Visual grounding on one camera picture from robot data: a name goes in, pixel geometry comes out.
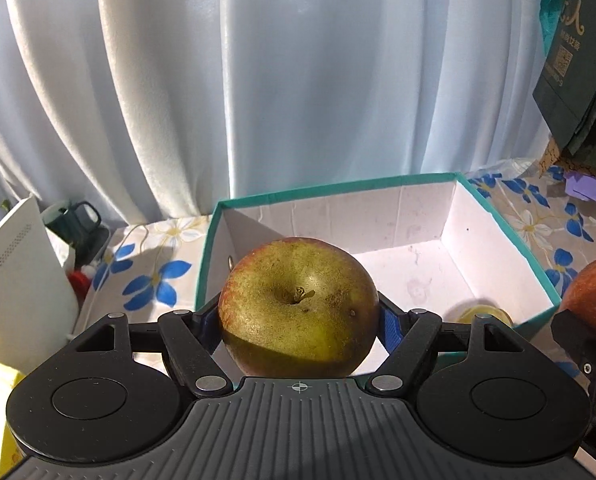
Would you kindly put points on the purple paper item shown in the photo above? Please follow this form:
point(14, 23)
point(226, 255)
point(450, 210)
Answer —
point(585, 189)

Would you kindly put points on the yellow-green fruit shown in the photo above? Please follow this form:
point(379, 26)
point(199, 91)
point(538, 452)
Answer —
point(482, 316)

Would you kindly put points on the white curtain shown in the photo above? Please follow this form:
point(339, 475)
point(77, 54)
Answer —
point(178, 85)

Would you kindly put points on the teal cardboard box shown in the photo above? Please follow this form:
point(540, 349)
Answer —
point(417, 230)

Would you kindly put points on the white perforated device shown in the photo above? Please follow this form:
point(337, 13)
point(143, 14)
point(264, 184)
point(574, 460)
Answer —
point(18, 280)

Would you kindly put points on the teal plastic bag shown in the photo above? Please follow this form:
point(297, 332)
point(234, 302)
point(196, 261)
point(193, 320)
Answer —
point(550, 15)

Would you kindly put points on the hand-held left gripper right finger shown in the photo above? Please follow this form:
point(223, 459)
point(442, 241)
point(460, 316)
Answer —
point(388, 329)

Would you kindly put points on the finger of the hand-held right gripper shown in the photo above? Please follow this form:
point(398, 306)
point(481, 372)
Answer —
point(582, 350)

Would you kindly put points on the small red white object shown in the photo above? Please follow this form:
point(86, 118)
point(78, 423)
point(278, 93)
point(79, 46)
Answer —
point(80, 280)

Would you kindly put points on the blue floral tablecloth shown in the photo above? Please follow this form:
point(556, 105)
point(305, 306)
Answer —
point(527, 220)

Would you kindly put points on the dark green paper bag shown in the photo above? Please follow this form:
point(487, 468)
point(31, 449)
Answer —
point(572, 85)

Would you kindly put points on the brown patterned box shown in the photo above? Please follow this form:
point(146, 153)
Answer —
point(551, 156)

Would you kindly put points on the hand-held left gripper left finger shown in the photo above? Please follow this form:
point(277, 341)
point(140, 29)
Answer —
point(210, 331)

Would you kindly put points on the green-brown apple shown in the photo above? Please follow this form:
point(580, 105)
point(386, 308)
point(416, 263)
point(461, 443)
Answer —
point(298, 310)

